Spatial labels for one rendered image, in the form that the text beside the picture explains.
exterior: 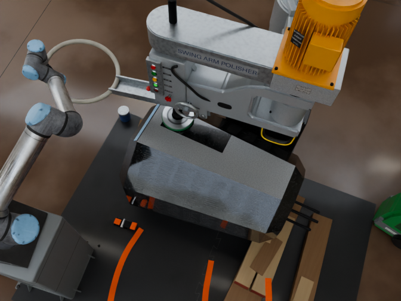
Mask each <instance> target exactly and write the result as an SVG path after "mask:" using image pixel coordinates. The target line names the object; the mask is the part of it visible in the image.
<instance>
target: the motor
mask: <svg viewBox="0 0 401 301"><path fill-rule="evenodd" d="M366 2H367V0H299V1H298V5H297V9H296V11H295V14H294V18H293V21H292V24H291V27H286V29H285V33H284V35H283V38H282V42H281V44H280V47H279V51H278V53H277V56H276V60H275V62H274V65H273V69H272V73H274V74H277V75H281V76H285V77H287V78H291V79H295V80H298V81H302V82H306V83H308V84H312V85H316V86H318V87H322V88H326V89H329V90H334V88H335V84H336V81H337V76H338V71H339V68H340V63H341V58H342V55H343V50H344V47H345V45H346V43H347V41H348V39H349V37H350V36H351V34H352V32H353V30H354V28H355V26H356V24H357V22H358V20H359V17H360V14H361V12H362V10H363V8H364V6H365V4H366Z"/></svg>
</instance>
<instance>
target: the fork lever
mask: <svg viewBox="0 0 401 301"><path fill-rule="evenodd" d="M116 77H117V78H119V84H118V86H117V87H116V89H114V88H109V90H110V91H111V92H112V94H115V95H119V96H124V97H129V98H132V99H137V100H142V101H145V102H150V103H155V104H159V105H164V106H168V107H172V108H174V106H172V105H168V104H166V103H162V102H159V101H156V100H155V94H154V93H151V92H150V91H147V90H146V87H147V86H150V84H149V81H144V80H140V79H135V78H129V77H126V76H120V75H116ZM200 117H201V118H202V119H205V115H200Z"/></svg>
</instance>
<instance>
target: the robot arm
mask: <svg viewBox="0 0 401 301"><path fill-rule="evenodd" d="M27 49H28V52H27V55H26V59H25V61H24V65H23V69H22V74H23V75H24V76H25V77H26V78H28V79H31V80H37V79H38V80H40V81H43V82H45V83H47V84H48V86H49V88H50V92H51V95H52V97H53V100H54V103H55V106H56V108H54V107H52V106H50V105H46V104H44V103H37V104H35V105H34V106H33V107H32V108H31V109H30V110H29V111H28V113H27V116H26V119H25V122H26V124H27V125H26V128H25V129H24V132H23V133H22V135H21V136H20V138H19V140H18V142H17V143H16V145H15V147H14V149H13V150H12V152H11V153H10V155H9V157H8V159H7V160H6V162H5V164H4V166H3V167H2V169H1V170H0V249H2V250H5V249H10V248H13V247H15V246H16V245H20V244H22V245H24V244H28V243H30V242H32V241H33V240H35V238H36V237H37V236H38V233H39V222H38V220H37V219H36V217H34V216H33V215H31V214H17V213H12V212H9V209H8V206H9V204H10V202H11V200H12V199H13V197H14V195H15V194H16V192H17V191H18V189H19V187H20V185H21V184H22V182H23V180H24V179H25V177H26V176H27V174H28V172H29V170H30V169H31V167H32V165H33V164H34V162H35V161H36V159H37V157H38V156H39V154H40V153H41V150H42V149H43V147H44V146H45V144H46V142H47V141H48V139H49V138H50V137H51V135H52V134H54V135H56V136H59V137H72V136H74V135H76V134H78V133H79V132H80V130H81V128H82V125H83V121H82V118H81V116H80V114H79V113H77V112H76V111H75V108H74V107H73V104H72V101H71V99H70V96H69V94H68V92H67V89H66V86H65V83H66V77H65V75H63V74H62V73H60V72H58V71H56V70H54V69H53V68H52V67H51V66H50V65H49V64H48V59H49V57H47V53H46V50H45V45H44V43H43V42H42V41H40V40H38V39H33V40H31V41H29V42H28V43H27Z"/></svg>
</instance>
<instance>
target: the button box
mask: <svg viewBox="0 0 401 301"><path fill-rule="evenodd" d="M146 65H147V73H148V77H149V84H150V92H151V93H155V94H158V95H161V96H164V94H165V93H164V81H163V74H162V63H161V61H158V60H154V59H151V58H150V57H149V56H147V58H146ZM150 65H155V66H156V69H155V70H154V69H152V68H151V67H150ZM151 71H155V72H156V73H157V75H156V76H154V75H152V74H151ZM152 77H155V78H157V79H158V81H157V82H155V81H153V80H152ZM153 83H157V84H158V87H155V86H153ZM154 88H157V89H158V90H159V92H158V93H157V92H155V91H154V90H153V89H154Z"/></svg>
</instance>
